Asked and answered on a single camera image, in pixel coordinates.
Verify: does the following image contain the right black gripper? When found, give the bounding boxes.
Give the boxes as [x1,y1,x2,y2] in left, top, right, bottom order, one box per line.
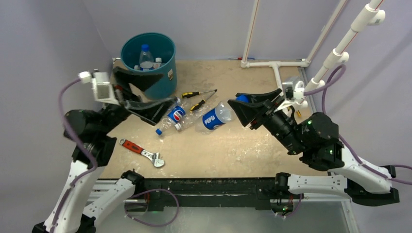
[226,88,303,155]

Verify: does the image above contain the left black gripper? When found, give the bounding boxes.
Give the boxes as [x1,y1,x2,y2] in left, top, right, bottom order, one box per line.
[98,66,177,134]

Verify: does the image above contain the long clear bottle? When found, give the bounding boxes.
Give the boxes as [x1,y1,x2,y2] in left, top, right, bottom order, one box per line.
[153,57,163,69]

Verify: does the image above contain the crushed clear bottle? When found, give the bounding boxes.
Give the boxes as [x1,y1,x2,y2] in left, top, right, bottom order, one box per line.
[174,104,210,132]

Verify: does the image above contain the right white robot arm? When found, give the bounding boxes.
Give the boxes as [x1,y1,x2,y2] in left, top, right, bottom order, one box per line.
[228,89,400,207]

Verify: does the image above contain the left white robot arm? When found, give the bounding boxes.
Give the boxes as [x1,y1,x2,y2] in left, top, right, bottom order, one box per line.
[33,67,176,233]

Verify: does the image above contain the teal plastic bin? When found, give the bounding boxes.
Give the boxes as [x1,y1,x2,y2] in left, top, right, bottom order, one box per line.
[120,33,177,100]

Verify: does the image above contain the yellow black pliers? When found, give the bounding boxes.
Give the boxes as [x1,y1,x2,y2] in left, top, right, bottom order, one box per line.
[181,89,218,112]

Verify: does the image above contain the silver adjustable wrench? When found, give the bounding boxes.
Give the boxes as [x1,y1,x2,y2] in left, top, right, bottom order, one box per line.
[120,138,165,168]

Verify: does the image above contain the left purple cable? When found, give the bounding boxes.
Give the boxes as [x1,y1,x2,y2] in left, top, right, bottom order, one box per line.
[48,77,180,233]

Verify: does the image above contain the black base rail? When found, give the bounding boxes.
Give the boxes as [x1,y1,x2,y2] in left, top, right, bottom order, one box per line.
[131,177,300,212]

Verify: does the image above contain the white PVC pipe frame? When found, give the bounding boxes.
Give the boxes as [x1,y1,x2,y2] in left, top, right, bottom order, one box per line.
[240,0,386,90]

